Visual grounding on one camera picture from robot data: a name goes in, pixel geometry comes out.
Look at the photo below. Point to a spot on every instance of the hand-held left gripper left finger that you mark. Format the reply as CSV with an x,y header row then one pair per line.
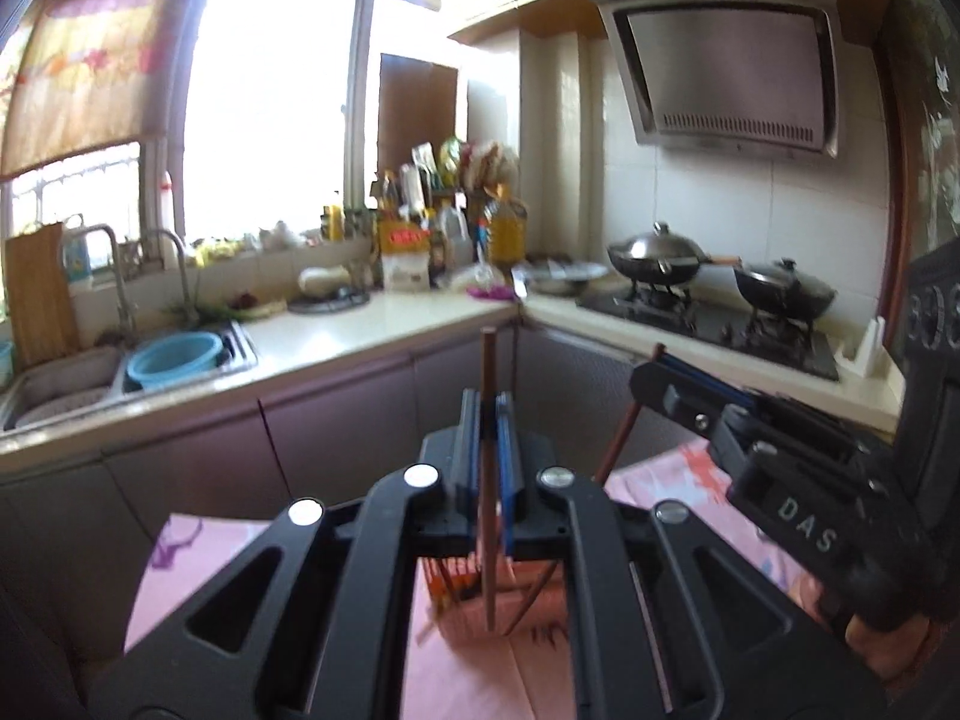
x,y
469,457

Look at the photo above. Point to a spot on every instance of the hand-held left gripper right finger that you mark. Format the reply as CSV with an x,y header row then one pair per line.
x,y
508,465

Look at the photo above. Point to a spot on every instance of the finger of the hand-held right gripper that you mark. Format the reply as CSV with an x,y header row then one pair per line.
x,y
675,401
720,384

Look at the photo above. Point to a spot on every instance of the reddish wooden chopstick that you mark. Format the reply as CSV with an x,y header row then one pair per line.
x,y
622,427

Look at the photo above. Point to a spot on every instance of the dark brown wooden chopstick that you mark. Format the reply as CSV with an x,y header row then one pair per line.
x,y
489,367

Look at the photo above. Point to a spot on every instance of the orange plastic utensil basket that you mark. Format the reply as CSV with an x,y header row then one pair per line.
x,y
465,619

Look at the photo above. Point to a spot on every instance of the person's right hand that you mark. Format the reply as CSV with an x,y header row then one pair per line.
x,y
892,652

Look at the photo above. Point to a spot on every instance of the black gas stove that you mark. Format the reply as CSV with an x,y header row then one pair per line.
x,y
705,330

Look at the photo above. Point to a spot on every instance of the black wok with lid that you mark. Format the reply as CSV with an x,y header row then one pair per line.
x,y
784,292

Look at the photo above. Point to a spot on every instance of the grey kitchen counter cabinets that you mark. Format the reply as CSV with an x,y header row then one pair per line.
x,y
337,420

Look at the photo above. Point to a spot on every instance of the wok with steel lid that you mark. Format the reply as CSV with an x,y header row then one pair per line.
x,y
660,251

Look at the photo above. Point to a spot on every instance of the white plastic rack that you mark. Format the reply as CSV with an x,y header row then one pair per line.
x,y
868,352

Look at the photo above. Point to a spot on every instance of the shallow metal plate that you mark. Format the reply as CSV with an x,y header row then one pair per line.
x,y
566,277

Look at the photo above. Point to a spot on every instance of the white bag with red label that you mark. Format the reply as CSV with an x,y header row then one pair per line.
x,y
405,255

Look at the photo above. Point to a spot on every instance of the clear plastic jug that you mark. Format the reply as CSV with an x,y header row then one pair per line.
x,y
454,240

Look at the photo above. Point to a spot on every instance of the pink printed tablecloth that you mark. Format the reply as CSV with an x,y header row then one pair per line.
x,y
480,682

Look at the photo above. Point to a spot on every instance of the white radish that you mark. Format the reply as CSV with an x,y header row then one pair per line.
x,y
324,281

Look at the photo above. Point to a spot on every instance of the yellow cooking oil bottle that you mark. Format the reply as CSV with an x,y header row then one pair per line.
x,y
506,232

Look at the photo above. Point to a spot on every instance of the small yellow bottle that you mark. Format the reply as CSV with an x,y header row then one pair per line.
x,y
334,223

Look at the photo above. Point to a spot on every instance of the blue plastic basin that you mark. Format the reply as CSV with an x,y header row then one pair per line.
x,y
174,360

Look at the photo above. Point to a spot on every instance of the steel range hood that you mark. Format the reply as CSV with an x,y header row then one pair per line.
x,y
727,67

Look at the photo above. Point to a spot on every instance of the steel kitchen faucet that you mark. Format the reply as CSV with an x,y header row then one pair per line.
x,y
120,277
184,277

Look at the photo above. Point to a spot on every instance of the white bottle with red cap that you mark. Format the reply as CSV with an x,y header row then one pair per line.
x,y
169,225

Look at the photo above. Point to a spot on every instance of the steel kitchen sink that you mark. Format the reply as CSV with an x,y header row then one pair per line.
x,y
75,390

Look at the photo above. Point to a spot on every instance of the white blue detergent bottle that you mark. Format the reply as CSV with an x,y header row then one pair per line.
x,y
76,255

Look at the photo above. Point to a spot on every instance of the wooden cutting board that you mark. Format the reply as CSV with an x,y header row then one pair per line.
x,y
41,300

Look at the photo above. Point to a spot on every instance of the patterned window blind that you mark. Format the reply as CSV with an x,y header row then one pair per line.
x,y
82,75

